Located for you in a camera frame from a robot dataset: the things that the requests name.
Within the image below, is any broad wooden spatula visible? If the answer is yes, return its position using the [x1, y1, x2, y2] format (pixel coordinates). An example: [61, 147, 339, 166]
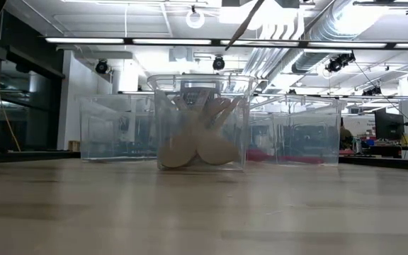
[195, 96, 242, 166]

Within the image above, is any slotted wooden spatula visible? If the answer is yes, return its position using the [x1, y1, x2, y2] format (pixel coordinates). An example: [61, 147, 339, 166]
[158, 98, 226, 169]

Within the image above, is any red silicone spatula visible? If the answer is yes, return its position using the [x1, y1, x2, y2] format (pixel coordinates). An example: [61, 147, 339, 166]
[246, 148, 326, 165]

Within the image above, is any large steel butter knife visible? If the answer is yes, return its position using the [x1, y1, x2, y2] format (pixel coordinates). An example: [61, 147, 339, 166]
[83, 157, 155, 163]

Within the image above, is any metal box grater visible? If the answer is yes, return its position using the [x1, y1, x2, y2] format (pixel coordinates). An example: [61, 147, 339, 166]
[179, 80, 223, 109]

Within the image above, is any tall clear plastic bin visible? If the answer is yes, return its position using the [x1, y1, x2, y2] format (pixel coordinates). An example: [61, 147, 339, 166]
[146, 74, 258, 171]

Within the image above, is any overhead light strip bar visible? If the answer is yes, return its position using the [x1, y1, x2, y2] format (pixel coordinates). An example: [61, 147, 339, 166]
[44, 37, 408, 50]

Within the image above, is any low clear plastic bin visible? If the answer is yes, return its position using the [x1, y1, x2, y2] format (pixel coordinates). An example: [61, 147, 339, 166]
[248, 94, 344, 166]
[79, 93, 159, 163]

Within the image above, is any person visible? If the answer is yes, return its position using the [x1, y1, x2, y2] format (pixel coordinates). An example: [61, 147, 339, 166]
[339, 117, 354, 150]

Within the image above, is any cluttered black desk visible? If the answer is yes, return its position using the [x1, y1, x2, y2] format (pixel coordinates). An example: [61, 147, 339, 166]
[341, 144, 408, 159]

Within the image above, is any black computer monitor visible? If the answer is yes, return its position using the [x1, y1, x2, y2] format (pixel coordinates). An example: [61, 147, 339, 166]
[373, 108, 406, 142]

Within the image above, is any white ring ceiling lamp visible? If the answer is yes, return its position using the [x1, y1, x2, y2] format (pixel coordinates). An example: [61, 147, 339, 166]
[185, 5, 206, 30]

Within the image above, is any silver ventilation duct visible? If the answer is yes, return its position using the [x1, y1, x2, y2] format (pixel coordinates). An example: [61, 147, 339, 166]
[290, 0, 371, 74]

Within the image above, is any yellow cable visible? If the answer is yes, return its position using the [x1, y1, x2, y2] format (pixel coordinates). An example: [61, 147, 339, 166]
[0, 40, 23, 152]

